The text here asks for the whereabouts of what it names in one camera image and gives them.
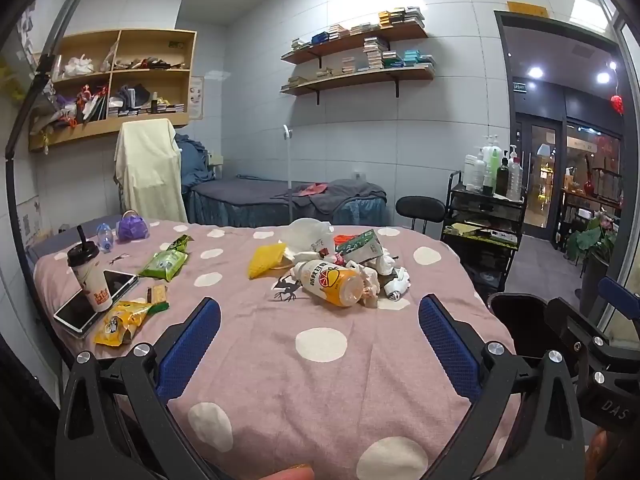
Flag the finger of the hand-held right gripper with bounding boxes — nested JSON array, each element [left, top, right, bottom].
[[597, 276, 640, 311], [544, 297, 608, 361]]

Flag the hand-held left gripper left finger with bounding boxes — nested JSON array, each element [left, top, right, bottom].
[[54, 296, 222, 480]]

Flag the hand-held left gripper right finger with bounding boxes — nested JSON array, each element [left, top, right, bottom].
[[418, 294, 587, 480]]

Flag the brown trash bin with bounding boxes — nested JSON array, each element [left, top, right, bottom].
[[486, 291, 576, 361]]

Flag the white tissue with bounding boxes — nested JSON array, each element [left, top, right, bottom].
[[382, 267, 412, 302], [370, 252, 401, 276]]

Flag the pinkish tissue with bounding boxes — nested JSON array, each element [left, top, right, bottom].
[[357, 265, 383, 308]]

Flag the yellow foam fruit net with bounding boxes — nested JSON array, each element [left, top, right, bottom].
[[247, 242, 290, 280]]

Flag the green white carton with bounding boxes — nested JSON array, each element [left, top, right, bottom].
[[334, 229, 385, 266]]

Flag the orange juice bottle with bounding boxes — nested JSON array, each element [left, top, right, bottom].
[[291, 259, 365, 308]]

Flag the white plastic bag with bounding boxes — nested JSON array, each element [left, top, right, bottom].
[[280, 217, 335, 256]]

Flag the person's right hand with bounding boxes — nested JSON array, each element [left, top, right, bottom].
[[585, 430, 613, 480]]

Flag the person's left hand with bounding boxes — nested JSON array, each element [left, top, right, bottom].
[[265, 465, 316, 480]]

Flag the potted lotus plant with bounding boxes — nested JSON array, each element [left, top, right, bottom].
[[565, 212, 621, 311]]

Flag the pink polka dot blanket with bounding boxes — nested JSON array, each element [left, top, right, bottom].
[[32, 220, 518, 480]]

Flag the yellow snack bag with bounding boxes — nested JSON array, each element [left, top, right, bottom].
[[94, 300, 160, 347]]

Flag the green wet wipes pack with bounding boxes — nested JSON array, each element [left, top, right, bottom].
[[138, 249, 190, 282]]

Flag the white tablet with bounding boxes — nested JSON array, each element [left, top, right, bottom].
[[53, 269, 140, 335]]

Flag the green snack packet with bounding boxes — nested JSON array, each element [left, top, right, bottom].
[[159, 234, 195, 253]]

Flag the yellow tray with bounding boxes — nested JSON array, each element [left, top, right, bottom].
[[442, 222, 518, 245]]

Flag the milk tea cup with straw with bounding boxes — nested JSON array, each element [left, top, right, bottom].
[[66, 225, 115, 313]]

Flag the sliding glass door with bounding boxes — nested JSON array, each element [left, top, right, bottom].
[[582, 0, 640, 351]]

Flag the glass double door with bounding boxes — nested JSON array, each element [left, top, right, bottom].
[[515, 115, 563, 238]]

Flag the purple bag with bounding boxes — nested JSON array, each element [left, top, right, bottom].
[[116, 210, 150, 242]]

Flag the black stool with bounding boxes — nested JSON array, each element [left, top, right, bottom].
[[395, 196, 447, 235]]

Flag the black trolley cart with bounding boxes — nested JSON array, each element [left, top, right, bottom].
[[440, 170, 527, 301]]

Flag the massage bed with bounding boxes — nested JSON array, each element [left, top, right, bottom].
[[182, 176, 388, 228]]

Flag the group of bottles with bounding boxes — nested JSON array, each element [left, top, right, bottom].
[[461, 135, 525, 202]]

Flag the chair with cream cloth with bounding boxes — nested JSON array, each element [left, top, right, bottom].
[[114, 119, 188, 223]]

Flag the grey blanket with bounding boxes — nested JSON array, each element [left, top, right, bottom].
[[270, 180, 388, 213]]

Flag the blue bedding pile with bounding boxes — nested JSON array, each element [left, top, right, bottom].
[[175, 134, 217, 196]]

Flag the white lamp stand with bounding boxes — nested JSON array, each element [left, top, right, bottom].
[[281, 124, 296, 223]]

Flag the row of small boxes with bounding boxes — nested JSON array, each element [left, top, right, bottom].
[[107, 102, 186, 117]]

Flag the wooden cubby shelf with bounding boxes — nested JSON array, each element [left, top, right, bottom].
[[27, 29, 197, 152]]

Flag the dark folded cloths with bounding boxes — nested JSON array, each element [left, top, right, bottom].
[[117, 84, 153, 111]]

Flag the colourful bag pile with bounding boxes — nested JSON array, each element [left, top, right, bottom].
[[55, 85, 108, 123]]

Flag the yellow sign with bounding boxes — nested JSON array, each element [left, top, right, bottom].
[[506, 1, 548, 20]]

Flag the white bag bundle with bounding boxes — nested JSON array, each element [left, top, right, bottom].
[[65, 56, 95, 78]]

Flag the stacks of small boxes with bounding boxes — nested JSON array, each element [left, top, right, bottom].
[[291, 6, 426, 53]]

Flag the dark grey door frame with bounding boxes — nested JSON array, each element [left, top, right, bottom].
[[494, 10, 623, 311]]

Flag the wall poster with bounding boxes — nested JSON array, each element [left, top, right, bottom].
[[189, 76, 205, 121]]

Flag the wooden wall shelf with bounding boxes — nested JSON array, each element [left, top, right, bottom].
[[279, 65, 436, 106], [280, 24, 429, 66]]

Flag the wall shelves with books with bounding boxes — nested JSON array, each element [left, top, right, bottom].
[[285, 36, 436, 86]]

